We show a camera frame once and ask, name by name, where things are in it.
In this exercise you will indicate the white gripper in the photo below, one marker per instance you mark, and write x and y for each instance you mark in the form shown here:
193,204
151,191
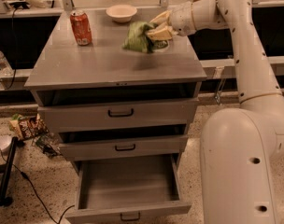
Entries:
182,18

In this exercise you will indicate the green jalapeno chip bag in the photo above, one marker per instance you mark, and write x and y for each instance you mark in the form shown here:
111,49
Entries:
137,40

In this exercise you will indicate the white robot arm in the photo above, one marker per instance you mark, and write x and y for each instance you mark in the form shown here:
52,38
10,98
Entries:
236,144

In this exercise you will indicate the grey top drawer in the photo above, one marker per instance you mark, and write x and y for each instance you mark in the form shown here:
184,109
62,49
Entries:
79,118

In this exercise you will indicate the grey drawer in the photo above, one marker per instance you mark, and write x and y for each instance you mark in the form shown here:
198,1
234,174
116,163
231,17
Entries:
127,190
79,118
121,148

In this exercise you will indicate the grey drawer cabinet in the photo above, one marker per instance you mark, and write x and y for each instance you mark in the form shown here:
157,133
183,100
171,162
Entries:
104,73

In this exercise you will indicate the grey middle drawer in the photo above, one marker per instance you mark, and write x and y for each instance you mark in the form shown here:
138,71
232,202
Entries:
121,148

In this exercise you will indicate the dark green bag on floor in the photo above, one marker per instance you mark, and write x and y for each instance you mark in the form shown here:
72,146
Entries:
47,145

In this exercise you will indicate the grey bottom drawer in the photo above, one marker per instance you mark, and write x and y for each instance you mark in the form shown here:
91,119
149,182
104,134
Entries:
127,190

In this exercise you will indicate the brown snack bag on floor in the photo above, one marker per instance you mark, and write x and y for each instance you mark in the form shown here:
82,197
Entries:
27,127

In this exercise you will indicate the cream paper bowl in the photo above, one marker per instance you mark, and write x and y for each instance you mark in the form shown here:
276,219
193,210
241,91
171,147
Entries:
121,13

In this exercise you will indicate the orange soda can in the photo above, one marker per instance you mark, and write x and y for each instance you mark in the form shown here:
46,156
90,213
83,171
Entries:
81,27

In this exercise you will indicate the clear plastic water bottle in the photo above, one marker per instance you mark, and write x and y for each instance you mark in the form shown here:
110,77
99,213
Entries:
5,67

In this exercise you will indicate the white round disc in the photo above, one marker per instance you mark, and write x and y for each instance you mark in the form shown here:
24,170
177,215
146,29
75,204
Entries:
5,141

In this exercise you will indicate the black stand leg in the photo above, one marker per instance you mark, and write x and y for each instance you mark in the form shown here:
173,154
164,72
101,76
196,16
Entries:
5,170

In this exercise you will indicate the metal bracket on rail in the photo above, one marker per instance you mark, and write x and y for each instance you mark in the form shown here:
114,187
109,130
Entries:
221,82

